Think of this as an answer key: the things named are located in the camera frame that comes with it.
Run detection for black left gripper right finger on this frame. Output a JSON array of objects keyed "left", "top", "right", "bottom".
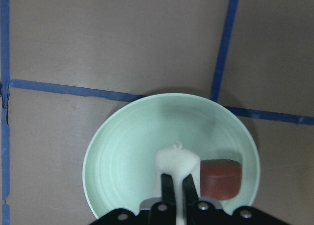
[{"left": 183, "top": 175, "right": 209, "bottom": 225}]

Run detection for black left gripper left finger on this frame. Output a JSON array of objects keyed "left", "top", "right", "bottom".
[{"left": 148, "top": 174, "right": 177, "bottom": 225}]

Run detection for white steamed bun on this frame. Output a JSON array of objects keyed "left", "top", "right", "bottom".
[{"left": 153, "top": 142, "right": 201, "bottom": 225}]

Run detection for light green round plate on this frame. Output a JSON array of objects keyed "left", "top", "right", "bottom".
[{"left": 82, "top": 93, "right": 261, "bottom": 218}]

